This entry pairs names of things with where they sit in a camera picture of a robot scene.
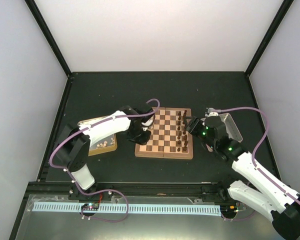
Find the white slotted cable duct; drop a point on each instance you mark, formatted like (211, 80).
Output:
(122, 208)

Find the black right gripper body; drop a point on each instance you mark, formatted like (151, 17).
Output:
(194, 124)

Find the yellow tin box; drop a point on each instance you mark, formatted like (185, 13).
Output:
(105, 145)

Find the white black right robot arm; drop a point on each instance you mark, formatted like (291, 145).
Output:
(268, 196)

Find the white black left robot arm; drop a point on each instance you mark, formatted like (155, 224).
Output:
(71, 153)

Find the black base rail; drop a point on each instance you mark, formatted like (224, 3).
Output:
(211, 192)

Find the black frame post right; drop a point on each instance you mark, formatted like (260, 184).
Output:
(274, 25)

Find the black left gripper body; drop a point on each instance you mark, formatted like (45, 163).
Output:
(137, 136)

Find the wooden chess board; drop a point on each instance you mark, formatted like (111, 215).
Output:
(163, 140)

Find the black frame post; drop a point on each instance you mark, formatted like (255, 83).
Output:
(36, 13)
(274, 25)

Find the clear plastic tray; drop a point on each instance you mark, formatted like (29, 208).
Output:
(232, 127)

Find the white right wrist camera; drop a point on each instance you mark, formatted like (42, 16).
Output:
(211, 112)

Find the small electronics board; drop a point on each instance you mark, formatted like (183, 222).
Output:
(90, 207)

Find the black frame post left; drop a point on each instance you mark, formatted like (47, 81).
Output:
(36, 13)

